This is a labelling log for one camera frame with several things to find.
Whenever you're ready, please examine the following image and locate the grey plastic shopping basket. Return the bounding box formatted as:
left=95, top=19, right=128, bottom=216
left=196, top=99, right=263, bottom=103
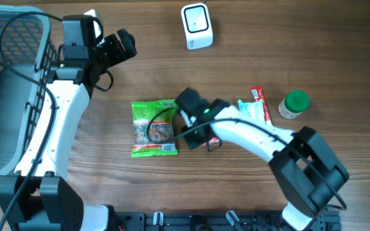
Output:
left=0, top=5, right=57, bottom=175

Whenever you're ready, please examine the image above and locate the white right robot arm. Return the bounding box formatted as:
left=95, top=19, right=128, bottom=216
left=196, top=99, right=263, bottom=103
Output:
left=175, top=88, right=349, bottom=230

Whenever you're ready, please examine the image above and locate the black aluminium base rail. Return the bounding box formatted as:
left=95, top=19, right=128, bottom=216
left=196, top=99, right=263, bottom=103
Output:
left=116, top=210, right=343, bottom=231

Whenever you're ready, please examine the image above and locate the teal snack packet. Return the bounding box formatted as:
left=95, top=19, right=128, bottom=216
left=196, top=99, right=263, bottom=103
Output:
left=238, top=99, right=266, bottom=123

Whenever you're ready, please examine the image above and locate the green lid spice jar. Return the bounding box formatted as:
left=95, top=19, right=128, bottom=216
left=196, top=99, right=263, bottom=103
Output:
left=278, top=90, right=310, bottom=119

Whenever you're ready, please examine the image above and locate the red tissue pack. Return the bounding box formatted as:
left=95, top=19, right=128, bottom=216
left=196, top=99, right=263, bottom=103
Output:
left=209, top=137, right=220, bottom=144

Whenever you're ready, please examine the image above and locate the white barcode scanner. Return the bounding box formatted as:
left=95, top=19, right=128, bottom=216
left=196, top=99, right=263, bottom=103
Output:
left=181, top=3, right=213, bottom=50

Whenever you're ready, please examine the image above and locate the red snack stick packet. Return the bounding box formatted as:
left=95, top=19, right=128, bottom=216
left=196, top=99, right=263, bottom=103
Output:
left=251, top=86, right=272, bottom=125

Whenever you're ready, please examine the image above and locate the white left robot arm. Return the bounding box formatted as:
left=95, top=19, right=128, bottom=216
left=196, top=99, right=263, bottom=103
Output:
left=0, top=14, right=137, bottom=230

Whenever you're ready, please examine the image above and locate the green gummy candy bag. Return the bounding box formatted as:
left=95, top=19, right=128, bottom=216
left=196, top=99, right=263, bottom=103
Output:
left=131, top=99, right=178, bottom=158

